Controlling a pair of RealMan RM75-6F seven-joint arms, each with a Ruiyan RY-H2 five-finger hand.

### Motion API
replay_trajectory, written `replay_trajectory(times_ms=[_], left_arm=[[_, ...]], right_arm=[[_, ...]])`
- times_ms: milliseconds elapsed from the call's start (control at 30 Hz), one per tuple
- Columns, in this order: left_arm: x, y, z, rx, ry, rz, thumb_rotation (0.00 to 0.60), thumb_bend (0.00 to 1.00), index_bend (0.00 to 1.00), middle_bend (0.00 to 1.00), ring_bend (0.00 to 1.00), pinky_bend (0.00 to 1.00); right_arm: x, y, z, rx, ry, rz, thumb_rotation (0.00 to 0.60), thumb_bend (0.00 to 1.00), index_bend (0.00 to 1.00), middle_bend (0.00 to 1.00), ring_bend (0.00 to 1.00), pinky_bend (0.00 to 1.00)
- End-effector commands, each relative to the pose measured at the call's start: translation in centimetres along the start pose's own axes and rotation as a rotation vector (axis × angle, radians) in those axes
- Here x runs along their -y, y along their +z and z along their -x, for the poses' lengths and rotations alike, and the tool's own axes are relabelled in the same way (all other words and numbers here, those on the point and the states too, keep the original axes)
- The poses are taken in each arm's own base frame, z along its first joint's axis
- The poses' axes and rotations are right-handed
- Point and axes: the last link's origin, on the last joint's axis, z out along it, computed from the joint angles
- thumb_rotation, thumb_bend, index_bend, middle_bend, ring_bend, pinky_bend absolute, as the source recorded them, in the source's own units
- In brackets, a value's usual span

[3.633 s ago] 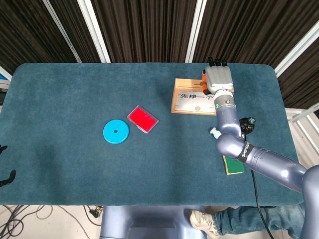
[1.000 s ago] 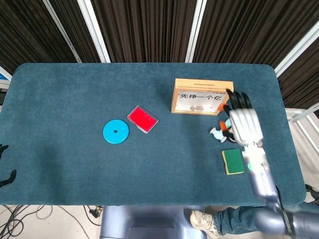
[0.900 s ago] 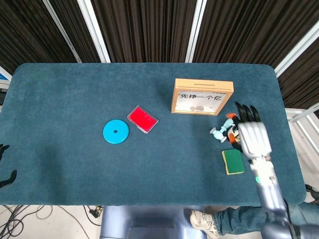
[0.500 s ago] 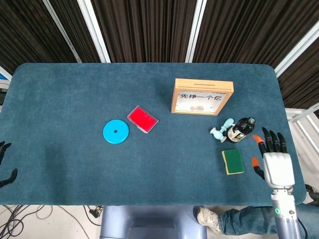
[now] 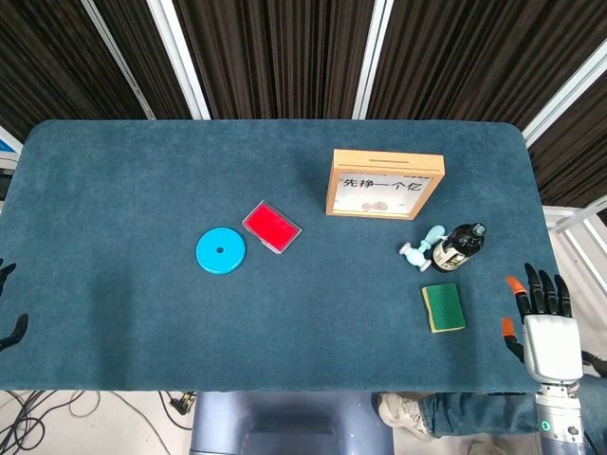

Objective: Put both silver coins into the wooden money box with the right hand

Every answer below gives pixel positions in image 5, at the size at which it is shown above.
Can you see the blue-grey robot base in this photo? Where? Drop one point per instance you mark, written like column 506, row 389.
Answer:
column 284, row 422

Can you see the blue jeans leg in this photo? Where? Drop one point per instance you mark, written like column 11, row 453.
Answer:
column 474, row 412

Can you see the beige sneaker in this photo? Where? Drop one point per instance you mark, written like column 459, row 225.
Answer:
column 403, row 412

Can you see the black chair caster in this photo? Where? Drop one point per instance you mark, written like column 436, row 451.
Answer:
column 595, row 362

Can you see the blue disc with hole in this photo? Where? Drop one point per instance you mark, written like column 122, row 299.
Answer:
column 208, row 256

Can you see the white aluminium frame rails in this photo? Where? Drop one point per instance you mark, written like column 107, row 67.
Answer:
column 576, row 223

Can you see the teal table cloth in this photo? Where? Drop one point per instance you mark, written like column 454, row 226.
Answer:
column 142, row 189

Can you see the light blue toy dumbbell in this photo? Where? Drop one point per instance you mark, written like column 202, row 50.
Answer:
column 415, row 257

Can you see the white aluminium frame post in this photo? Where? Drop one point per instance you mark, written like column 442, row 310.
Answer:
column 178, row 57
column 564, row 95
column 372, row 61

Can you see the thin grey frame post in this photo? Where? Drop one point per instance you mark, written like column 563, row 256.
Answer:
column 120, row 61

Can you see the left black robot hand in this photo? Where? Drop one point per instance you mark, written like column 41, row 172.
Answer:
column 16, row 329

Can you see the wooden coin box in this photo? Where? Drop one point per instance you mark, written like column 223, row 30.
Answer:
column 346, row 163

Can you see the green yellow sponge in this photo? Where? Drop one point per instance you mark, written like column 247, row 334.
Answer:
column 446, row 308

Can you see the red card in clear case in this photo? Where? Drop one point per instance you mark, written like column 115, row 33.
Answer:
column 272, row 226

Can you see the white blue panel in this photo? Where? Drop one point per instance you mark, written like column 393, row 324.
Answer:
column 7, row 147

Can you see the black pleated curtain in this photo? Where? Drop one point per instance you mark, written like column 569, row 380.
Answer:
column 284, row 57

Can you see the black power plug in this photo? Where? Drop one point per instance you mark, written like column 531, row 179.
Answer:
column 182, row 404

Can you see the dark glass bottle with label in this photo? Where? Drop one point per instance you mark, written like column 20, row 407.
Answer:
column 460, row 246

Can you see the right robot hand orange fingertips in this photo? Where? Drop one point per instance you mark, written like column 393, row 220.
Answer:
column 552, row 346

